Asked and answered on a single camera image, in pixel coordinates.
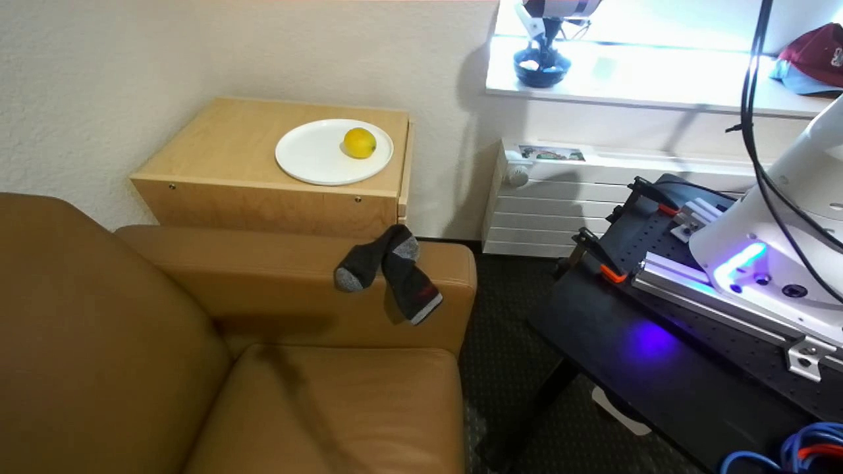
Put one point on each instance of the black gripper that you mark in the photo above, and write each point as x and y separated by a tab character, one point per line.
548	27

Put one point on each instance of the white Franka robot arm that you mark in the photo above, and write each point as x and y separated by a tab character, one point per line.
792	201

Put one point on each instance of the black bowl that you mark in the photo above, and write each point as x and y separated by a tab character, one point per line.
542	72

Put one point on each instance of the white window sill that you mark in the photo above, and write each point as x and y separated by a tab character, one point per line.
668	83

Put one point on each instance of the white radiator knob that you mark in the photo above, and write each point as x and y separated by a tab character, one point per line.
517	167

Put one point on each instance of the white radiator heater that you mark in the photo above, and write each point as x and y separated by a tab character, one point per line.
544	213

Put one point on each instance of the yellow lemon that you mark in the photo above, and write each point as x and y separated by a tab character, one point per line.
360	142

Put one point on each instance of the white round plate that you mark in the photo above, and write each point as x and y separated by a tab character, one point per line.
313	158

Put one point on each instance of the red baseball cap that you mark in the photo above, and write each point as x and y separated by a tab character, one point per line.
818	54

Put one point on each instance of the black sock with red stripe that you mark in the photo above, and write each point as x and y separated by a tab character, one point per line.
413	291

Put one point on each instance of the black grey sock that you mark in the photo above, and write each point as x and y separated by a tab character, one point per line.
360	263

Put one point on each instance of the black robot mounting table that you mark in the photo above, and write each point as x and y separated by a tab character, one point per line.
633	343

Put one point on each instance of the light wooden drawer cabinet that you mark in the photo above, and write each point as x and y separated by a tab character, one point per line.
228	188

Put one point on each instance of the white paper scrap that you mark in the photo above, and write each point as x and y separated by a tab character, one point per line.
621	412

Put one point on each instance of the brown leather armchair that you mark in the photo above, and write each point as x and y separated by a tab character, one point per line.
133	350

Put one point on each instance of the aluminium profile rail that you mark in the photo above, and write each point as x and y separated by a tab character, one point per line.
727	312

